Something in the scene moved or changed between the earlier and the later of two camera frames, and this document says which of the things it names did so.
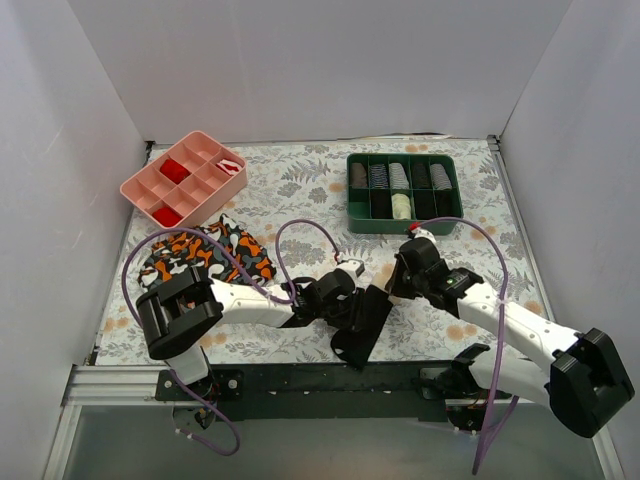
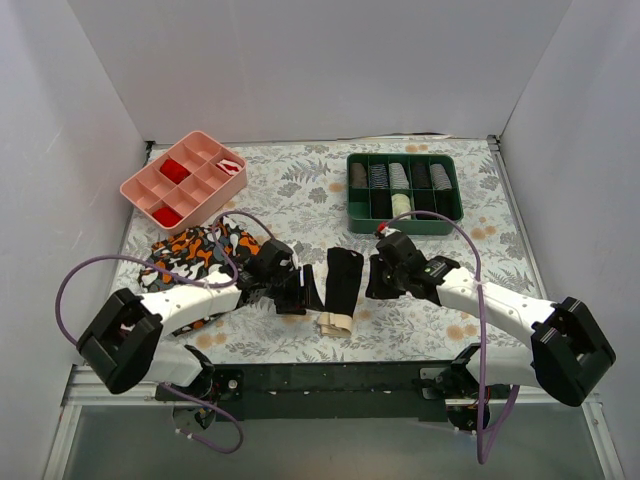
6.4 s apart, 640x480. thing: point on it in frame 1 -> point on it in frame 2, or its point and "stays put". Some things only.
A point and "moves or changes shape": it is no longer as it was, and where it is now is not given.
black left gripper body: [353, 304] -> [291, 292]
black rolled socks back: [420, 176] stays put
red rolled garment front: [166, 216] stays put
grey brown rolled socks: [358, 176] stays put
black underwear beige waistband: [355, 345] moves or changes shape
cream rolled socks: [401, 206] stays put
